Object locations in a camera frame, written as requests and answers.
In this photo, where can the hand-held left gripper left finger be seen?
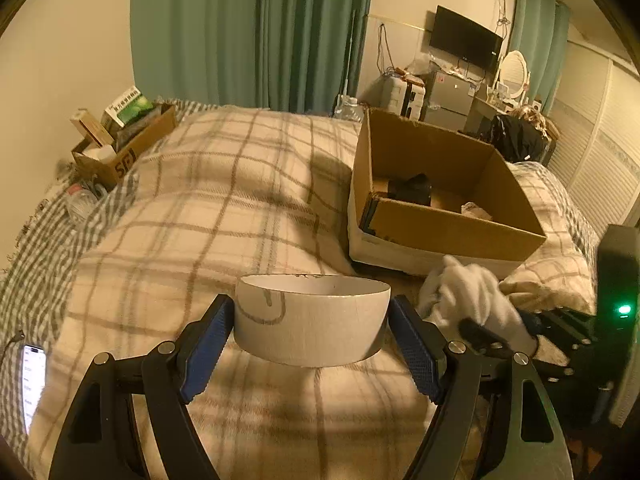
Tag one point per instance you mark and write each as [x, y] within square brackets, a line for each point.
[207, 355]

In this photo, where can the white and brown carton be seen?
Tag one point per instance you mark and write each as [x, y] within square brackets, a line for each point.
[92, 127]

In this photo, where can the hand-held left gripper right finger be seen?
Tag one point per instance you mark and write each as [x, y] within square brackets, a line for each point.
[417, 357]

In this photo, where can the grey checked bed sheet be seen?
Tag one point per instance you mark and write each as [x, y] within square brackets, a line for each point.
[45, 260]

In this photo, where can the white appliance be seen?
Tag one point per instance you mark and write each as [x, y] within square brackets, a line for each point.
[395, 91]

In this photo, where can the white louvred wardrobe doors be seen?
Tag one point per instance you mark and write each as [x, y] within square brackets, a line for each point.
[597, 140]

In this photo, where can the white crumpled item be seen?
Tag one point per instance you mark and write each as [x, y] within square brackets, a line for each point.
[476, 211]

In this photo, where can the wide green curtain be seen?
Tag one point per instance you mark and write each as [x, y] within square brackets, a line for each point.
[250, 30]

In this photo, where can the silver mini fridge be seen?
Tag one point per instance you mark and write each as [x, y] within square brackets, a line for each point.
[452, 97]

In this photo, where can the green and white medicine box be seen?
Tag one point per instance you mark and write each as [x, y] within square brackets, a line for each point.
[129, 106]

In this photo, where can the smartphone with lit screen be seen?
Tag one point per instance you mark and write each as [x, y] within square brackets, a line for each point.
[32, 385]

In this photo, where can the beige plaid blanket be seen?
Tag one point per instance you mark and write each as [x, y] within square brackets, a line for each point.
[210, 210]

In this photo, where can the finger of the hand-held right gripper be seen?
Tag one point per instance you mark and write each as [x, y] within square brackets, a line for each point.
[565, 327]
[480, 335]

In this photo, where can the black bag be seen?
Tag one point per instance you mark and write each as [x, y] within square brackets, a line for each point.
[517, 137]

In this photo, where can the black item in box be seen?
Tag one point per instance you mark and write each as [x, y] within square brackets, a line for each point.
[411, 189]

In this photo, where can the dressing table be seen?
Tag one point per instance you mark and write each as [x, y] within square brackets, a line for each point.
[492, 110]

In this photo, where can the pack of water bottles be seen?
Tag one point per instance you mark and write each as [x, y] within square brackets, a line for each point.
[349, 109]

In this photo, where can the small printed cardboard box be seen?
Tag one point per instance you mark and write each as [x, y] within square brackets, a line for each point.
[125, 152]

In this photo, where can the clear plastic bottle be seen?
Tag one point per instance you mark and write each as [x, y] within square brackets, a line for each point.
[81, 202]

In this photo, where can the large cardboard box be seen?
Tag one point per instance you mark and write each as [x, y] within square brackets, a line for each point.
[440, 240]

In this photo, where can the white cloth glove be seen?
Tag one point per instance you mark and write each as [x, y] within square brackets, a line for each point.
[475, 295]

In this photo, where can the narrow green curtain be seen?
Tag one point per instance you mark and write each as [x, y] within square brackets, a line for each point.
[542, 40]

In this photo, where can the oval white vanity mirror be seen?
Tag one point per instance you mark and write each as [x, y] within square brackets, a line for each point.
[513, 74]

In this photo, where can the black wall television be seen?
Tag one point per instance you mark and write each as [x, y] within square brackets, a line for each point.
[467, 40]

